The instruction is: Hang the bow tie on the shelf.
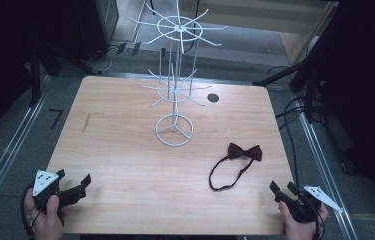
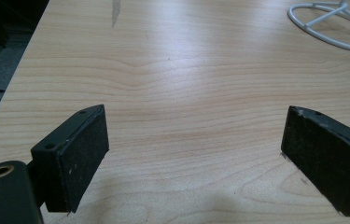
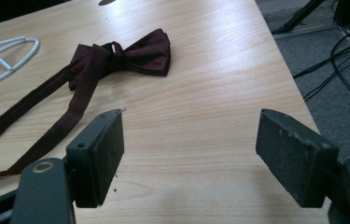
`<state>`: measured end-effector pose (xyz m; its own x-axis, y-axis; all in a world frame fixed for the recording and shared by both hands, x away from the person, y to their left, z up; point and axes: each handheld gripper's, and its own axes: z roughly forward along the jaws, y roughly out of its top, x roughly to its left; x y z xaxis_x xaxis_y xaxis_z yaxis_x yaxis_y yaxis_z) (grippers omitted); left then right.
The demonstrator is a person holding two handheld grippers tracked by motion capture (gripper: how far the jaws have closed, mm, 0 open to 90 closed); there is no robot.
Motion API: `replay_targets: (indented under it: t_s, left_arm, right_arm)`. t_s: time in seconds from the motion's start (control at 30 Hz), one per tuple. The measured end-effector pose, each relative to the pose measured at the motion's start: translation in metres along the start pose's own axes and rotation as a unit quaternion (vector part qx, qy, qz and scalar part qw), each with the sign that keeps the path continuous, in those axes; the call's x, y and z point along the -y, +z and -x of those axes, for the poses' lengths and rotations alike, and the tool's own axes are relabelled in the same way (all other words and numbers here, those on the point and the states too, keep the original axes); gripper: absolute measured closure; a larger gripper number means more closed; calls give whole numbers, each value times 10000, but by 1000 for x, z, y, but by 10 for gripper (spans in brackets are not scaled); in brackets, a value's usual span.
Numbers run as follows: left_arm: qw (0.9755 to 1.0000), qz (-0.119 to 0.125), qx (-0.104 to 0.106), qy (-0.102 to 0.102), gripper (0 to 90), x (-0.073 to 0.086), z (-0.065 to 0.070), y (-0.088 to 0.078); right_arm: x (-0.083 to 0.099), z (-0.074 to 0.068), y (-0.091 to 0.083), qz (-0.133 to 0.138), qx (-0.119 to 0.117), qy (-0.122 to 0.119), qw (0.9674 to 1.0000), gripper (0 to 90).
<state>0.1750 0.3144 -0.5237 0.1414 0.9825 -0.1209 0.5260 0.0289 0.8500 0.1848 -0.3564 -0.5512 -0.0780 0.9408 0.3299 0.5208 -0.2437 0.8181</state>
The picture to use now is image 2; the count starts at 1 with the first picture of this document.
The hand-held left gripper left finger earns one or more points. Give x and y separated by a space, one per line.
70 161

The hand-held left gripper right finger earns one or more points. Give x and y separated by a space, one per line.
328 161

